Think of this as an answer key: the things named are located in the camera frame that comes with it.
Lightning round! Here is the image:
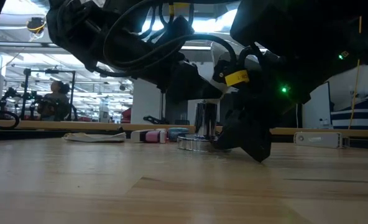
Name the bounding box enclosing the thick black looped cable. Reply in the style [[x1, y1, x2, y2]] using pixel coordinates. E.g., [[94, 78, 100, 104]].
[[0, 108, 20, 130]]

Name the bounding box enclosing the pink white stapler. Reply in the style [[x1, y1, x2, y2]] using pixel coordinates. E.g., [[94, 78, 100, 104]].
[[130, 128, 168, 144]]

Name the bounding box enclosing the light wooden desk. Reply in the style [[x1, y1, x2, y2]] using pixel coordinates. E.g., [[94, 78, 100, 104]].
[[0, 119, 368, 139]]

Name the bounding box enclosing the blue white striped box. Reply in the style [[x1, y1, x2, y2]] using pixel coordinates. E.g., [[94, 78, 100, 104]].
[[330, 88, 368, 131]]

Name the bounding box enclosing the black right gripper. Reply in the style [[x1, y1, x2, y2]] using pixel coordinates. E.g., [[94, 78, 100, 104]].
[[213, 49, 284, 163]]

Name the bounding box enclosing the brown paper notebook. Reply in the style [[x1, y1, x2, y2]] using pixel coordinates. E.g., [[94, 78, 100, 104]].
[[62, 132, 127, 144]]

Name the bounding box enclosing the white board panel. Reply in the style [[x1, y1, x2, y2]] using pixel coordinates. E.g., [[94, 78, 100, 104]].
[[308, 81, 332, 129]]

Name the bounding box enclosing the black background frame stand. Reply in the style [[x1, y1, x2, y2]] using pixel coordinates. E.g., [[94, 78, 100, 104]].
[[21, 67, 77, 121]]

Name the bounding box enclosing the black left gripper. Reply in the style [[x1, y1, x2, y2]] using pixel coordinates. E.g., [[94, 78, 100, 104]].
[[93, 18, 224, 102]]

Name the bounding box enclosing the hanging yellow cable reel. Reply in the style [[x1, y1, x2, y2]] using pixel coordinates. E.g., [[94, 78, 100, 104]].
[[26, 17, 47, 35]]

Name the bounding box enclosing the person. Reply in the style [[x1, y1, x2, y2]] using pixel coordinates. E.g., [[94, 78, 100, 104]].
[[36, 80, 71, 122]]

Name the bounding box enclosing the black aluminium table frame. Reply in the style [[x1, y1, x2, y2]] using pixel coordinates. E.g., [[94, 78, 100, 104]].
[[0, 127, 368, 144]]

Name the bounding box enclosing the red background bin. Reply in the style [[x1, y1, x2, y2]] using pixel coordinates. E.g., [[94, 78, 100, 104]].
[[121, 108, 132, 124]]

